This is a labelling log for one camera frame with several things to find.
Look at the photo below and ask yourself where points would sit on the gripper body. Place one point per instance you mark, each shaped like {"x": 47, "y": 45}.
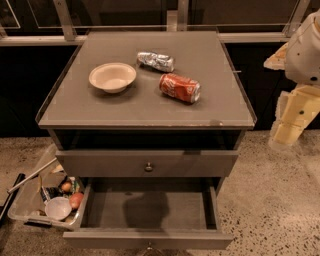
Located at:
{"x": 304, "y": 58}

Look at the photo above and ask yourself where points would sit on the red soda can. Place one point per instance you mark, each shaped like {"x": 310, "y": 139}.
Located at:
{"x": 180, "y": 87}

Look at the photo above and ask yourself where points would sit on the grey metal rod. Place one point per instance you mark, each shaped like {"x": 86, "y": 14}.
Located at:
{"x": 35, "y": 173}

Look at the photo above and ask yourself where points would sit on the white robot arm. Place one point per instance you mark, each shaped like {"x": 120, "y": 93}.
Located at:
{"x": 300, "y": 59}

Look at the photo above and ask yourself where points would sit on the dark snack packet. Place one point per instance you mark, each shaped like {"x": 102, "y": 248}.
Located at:
{"x": 48, "y": 193}

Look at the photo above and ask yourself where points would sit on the grey top drawer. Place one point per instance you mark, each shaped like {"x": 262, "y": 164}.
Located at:
{"x": 147, "y": 163}

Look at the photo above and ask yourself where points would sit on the red apple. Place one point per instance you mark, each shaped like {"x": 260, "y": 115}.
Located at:
{"x": 76, "y": 199}

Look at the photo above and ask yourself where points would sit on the clear plastic bin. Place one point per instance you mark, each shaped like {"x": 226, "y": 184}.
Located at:
{"x": 28, "y": 205}

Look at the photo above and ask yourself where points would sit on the grey drawer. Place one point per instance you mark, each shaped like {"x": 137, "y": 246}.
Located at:
{"x": 147, "y": 163}
{"x": 135, "y": 213}

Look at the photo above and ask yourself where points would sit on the grey drawer cabinet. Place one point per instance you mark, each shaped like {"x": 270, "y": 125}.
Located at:
{"x": 81, "y": 117}

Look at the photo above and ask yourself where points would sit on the crushed silver foil can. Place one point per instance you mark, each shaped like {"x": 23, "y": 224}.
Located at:
{"x": 156, "y": 61}

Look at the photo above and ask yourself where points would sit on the white plastic bowl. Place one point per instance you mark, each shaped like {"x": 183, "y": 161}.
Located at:
{"x": 58, "y": 208}

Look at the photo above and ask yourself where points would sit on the metal railing frame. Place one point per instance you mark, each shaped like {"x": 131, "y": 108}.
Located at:
{"x": 53, "y": 22}

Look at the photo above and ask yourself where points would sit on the orange fruit in bin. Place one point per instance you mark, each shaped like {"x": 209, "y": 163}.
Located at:
{"x": 66, "y": 187}

